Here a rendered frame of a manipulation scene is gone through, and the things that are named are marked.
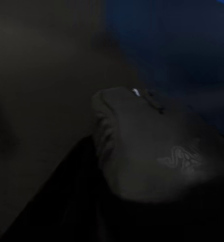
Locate mouse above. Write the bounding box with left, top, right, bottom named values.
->
left=90, top=86, right=224, bottom=242

